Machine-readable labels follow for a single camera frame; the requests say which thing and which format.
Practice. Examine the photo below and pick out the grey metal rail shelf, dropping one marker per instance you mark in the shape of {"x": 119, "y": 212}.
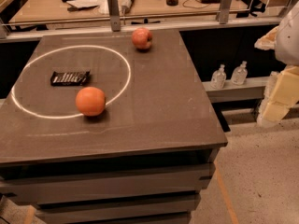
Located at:
{"x": 253, "y": 88}

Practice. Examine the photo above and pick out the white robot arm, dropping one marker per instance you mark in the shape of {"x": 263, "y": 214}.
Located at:
{"x": 287, "y": 39}

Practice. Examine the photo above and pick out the right clear plastic bottle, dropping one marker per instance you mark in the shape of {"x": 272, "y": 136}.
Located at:
{"x": 240, "y": 73}

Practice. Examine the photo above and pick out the left metal post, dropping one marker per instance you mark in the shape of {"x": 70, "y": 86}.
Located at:
{"x": 114, "y": 14}

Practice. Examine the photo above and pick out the grey caulking tube tool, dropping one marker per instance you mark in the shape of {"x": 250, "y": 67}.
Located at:
{"x": 126, "y": 6}

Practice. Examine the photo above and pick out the black snack bar wrapper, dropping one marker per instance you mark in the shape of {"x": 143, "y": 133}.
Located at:
{"x": 69, "y": 78}

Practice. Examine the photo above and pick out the white paper stack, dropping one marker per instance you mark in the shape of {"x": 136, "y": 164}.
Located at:
{"x": 84, "y": 3}

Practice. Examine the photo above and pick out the red apple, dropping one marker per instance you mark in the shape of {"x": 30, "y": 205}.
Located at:
{"x": 141, "y": 38}

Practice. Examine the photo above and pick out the orange fruit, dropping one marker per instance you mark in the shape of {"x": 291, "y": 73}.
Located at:
{"x": 91, "y": 101}

